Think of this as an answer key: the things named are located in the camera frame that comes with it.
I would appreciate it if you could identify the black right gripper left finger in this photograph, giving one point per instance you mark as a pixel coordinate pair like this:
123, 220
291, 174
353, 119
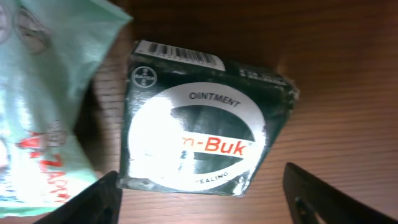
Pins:
100, 203

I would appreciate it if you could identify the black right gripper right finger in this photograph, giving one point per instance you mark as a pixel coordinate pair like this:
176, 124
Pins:
310, 200

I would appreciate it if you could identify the dark green ointment box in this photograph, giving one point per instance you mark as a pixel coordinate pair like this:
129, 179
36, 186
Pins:
195, 123

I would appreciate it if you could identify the mint green wipes pack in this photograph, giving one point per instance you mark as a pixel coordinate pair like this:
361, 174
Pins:
50, 51

